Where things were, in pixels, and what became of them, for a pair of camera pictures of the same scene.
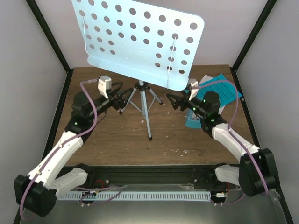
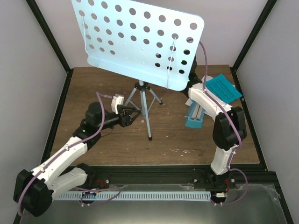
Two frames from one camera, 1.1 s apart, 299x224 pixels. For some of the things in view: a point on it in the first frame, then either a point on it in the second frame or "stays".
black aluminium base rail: [101, 176] stays
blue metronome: [192, 120] stays
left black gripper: [120, 102] -> [127, 121]
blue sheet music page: [227, 92] stays
